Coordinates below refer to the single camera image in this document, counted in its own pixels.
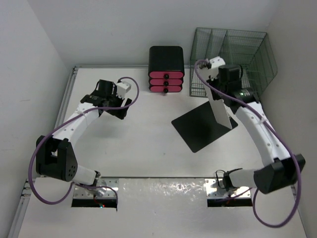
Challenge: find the white paper sheet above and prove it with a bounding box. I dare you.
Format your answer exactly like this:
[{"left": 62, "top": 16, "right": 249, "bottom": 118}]
[{"left": 199, "top": 66, "right": 234, "bottom": 130}]

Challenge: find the black clipboard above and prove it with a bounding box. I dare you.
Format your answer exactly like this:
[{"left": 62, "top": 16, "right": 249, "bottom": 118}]
[{"left": 171, "top": 102, "right": 231, "bottom": 153}]

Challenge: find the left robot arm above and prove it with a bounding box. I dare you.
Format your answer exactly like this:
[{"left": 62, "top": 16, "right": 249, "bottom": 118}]
[{"left": 36, "top": 80, "right": 132, "bottom": 186}]

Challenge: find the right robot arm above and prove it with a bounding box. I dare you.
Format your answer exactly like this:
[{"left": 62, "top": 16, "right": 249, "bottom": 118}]
[{"left": 206, "top": 62, "right": 297, "bottom": 194}]

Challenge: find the black drawer cabinet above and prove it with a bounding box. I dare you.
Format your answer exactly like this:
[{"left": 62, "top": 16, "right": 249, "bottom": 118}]
[{"left": 148, "top": 46, "right": 184, "bottom": 74}]

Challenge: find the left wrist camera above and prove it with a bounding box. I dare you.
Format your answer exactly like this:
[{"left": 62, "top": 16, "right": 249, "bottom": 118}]
[{"left": 115, "top": 81, "right": 131, "bottom": 99}]

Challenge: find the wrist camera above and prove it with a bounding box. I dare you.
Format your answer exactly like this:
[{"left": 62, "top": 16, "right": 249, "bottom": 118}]
[
  {"left": 208, "top": 57, "right": 226, "bottom": 77},
  {"left": 115, "top": 81, "right": 131, "bottom": 99}
]

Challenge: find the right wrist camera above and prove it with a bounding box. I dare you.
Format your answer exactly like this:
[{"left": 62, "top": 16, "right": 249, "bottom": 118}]
[{"left": 208, "top": 57, "right": 226, "bottom": 77}]

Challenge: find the green wire mesh organizer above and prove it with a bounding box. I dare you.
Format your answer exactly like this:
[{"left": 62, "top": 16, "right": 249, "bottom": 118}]
[{"left": 189, "top": 28, "right": 277, "bottom": 98}]

